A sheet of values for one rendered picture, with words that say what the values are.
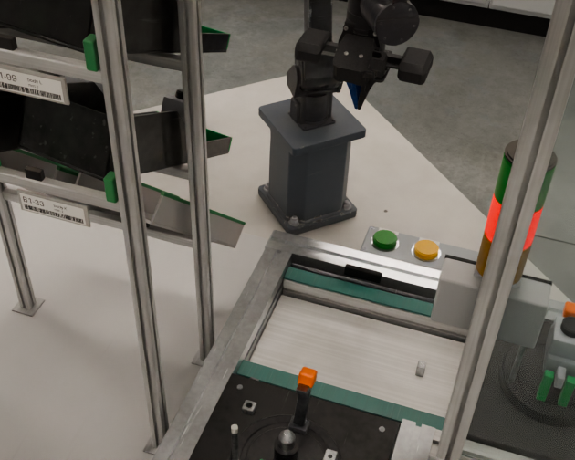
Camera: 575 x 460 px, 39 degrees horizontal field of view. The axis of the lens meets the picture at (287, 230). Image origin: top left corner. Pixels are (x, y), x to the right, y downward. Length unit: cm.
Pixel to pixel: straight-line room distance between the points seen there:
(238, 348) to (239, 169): 57
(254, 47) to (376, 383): 282
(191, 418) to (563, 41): 69
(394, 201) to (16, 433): 82
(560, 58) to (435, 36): 338
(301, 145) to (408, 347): 39
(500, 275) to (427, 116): 263
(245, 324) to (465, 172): 207
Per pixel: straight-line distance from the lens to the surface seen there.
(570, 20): 71
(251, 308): 126
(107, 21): 76
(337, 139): 142
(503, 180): 82
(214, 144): 112
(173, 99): 113
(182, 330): 136
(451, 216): 161
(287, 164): 146
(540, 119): 76
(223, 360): 119
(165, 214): 107
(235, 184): 163
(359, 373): 123
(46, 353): 136
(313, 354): 125
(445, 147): 330
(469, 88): 371
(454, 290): 93
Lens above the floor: 187
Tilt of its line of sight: 41 degrees down
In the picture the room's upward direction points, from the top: 2 degrees clockwise
